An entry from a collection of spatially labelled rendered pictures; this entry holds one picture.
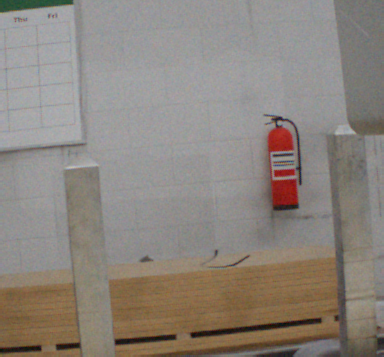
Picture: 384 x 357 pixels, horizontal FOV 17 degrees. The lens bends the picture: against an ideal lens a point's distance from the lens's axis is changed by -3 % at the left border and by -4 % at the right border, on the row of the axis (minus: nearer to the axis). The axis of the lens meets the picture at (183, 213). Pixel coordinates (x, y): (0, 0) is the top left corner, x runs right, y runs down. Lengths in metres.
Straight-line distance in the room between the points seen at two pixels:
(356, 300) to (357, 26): 1.11
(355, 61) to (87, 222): 1.06
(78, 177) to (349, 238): 0.29
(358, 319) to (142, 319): 4.82
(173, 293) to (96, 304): 4.85
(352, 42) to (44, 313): 5.87
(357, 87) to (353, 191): 1.09
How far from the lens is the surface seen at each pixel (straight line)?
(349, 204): 1.38
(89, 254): 1.34
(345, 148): 1.38
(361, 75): 0.29
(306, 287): 6.31
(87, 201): 1.34
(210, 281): 6.22
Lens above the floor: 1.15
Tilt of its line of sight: 3 degrees down
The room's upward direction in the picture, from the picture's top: 5 degrees counter-clockwise
